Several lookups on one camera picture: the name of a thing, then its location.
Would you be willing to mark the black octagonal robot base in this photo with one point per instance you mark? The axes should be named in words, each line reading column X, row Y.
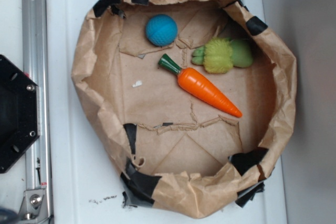
column 19, row 114

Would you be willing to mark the orange plastic toy carrot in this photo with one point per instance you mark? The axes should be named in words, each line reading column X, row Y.
column 199, row 86

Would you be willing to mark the small white scrap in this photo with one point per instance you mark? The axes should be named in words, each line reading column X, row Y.
column 138, row 83

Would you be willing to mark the green fuzzy plush toy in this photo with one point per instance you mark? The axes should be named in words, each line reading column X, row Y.
column 220, row 55

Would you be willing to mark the blue dimpled ball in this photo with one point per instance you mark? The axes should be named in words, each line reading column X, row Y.
column 161, row 30

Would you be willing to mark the brown paper bag tray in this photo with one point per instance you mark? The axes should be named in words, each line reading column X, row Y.
column 172, row 150

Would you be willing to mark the aluminium extrusion rail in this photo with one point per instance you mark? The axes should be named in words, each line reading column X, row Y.
column 37, row 157

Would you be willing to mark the metal corner bracket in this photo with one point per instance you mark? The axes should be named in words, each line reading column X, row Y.
column 34, row 207

